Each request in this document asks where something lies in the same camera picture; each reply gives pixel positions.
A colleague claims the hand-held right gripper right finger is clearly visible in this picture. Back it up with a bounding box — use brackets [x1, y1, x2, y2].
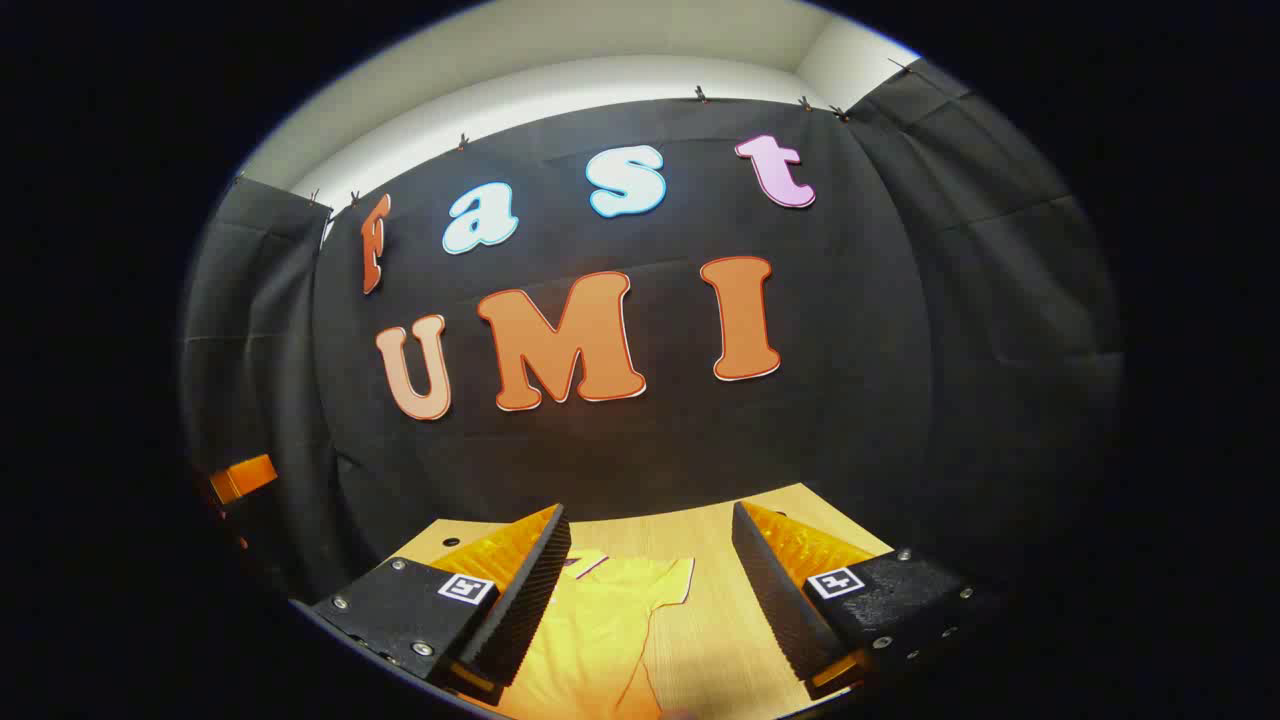
[732, 500, 1001, 701]

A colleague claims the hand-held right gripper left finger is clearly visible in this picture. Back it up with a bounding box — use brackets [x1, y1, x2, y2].
[312, 503, 573, 701]

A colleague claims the orange T-shirt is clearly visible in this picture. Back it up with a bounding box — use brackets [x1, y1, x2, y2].
[480, 548, 696, 720]

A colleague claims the black backdrop cloth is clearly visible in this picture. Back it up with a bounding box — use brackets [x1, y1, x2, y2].
[180, 60, 1126, 611]

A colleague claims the row of small backdrop clips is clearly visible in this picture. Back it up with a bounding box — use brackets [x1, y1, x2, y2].
[232, 58, 916, 211]

